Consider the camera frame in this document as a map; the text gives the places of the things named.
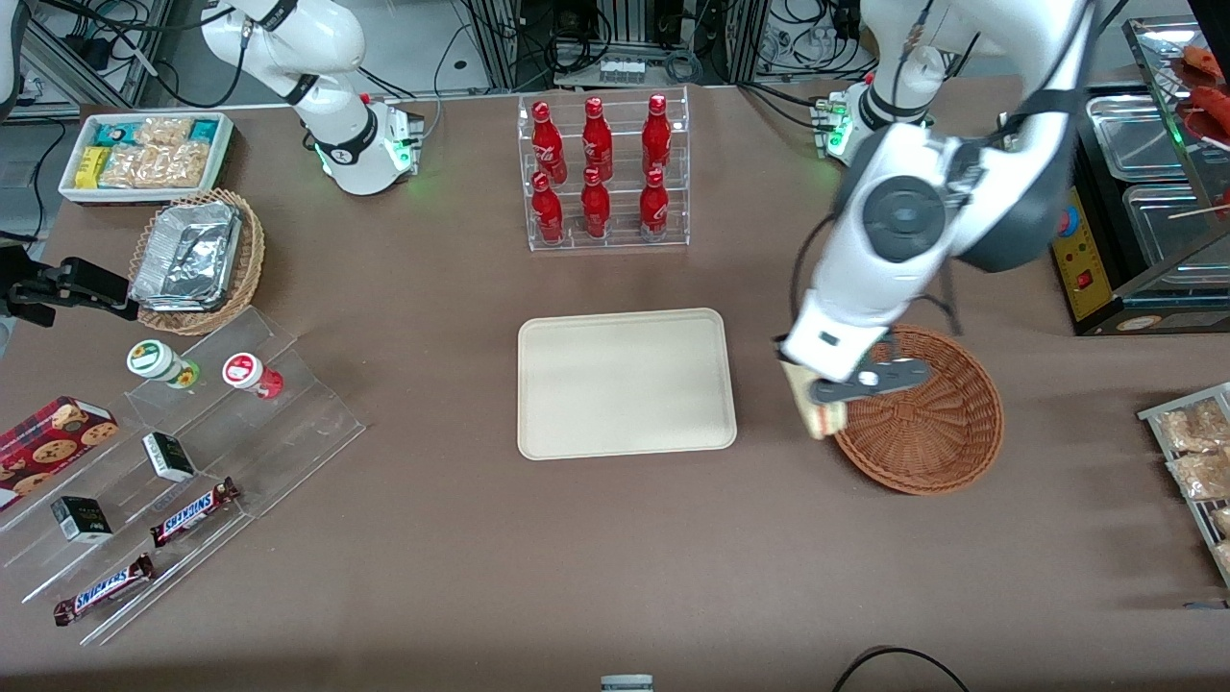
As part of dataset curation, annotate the beige plastic tray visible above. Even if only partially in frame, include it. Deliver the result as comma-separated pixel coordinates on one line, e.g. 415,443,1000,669
517,308,738,461

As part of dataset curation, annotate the small clear cracker bag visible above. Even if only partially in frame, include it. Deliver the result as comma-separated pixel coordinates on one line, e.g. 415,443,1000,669
135,117,193,147

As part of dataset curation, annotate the clear acrylic bottle rack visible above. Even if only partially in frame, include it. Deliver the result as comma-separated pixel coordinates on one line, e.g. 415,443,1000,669
517,86,691,253

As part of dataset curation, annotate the small dark box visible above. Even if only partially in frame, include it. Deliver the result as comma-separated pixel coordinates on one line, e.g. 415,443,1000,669
142,432,196,482
50,496,113,545

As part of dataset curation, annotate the red plaid cookie box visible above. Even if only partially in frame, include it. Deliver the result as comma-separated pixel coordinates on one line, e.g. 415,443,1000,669
0,396,118,512

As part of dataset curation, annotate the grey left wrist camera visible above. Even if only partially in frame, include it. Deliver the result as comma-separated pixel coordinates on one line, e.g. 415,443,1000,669
809,358,933,406

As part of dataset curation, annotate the black yellow food warmer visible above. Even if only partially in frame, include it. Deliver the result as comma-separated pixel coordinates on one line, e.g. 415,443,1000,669
1047,14,1230,337

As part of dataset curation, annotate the red lid jar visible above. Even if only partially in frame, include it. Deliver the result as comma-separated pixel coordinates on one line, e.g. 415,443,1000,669
223,353,284,400

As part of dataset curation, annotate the tray of packaged snacks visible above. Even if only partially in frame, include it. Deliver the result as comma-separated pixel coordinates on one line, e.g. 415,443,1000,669
1139,382,1230,589

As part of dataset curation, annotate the triangle sandwich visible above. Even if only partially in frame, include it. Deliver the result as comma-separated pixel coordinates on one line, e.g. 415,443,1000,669
780,360,849,441

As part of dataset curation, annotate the steel warmer pan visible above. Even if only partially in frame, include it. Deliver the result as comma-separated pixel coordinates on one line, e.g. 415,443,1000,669
1122,183,1230,289
1086,91,1185,184

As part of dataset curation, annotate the red cola bottle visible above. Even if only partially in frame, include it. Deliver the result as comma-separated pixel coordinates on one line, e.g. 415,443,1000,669
579,166,613,239
581,96,616,182
638,168,671,239
530,100,570,185
641,93,674,179
530,171,566,244

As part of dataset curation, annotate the large brown wicker basket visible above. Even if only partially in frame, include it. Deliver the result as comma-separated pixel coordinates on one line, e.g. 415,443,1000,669
831,325,1005,497

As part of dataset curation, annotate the large clear cracker bag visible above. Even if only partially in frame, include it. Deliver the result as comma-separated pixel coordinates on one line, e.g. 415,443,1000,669
101,144,210,189

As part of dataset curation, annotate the stack of foil trays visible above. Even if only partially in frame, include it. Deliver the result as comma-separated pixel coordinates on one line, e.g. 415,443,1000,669
130,200,243,313

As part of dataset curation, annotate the green lid jar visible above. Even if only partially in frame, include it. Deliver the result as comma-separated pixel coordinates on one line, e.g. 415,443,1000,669
127,339,201,390

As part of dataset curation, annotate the black table cable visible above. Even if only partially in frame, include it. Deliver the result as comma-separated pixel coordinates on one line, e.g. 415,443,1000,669
831,645,972,692

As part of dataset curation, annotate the small tan wicker basket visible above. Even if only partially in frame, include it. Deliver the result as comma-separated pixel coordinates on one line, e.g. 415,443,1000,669
128,187,267,337

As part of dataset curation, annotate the snickers bar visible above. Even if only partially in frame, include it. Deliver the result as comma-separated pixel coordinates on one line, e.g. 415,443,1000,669
151,478,239,549
53,555,155,627

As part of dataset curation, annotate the clear acrylic stepped display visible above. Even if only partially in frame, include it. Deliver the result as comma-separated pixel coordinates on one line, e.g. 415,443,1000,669
0,306,368,647

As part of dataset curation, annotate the white snack bin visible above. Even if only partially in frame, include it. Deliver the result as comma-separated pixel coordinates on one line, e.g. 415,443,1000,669
58,111,236,208

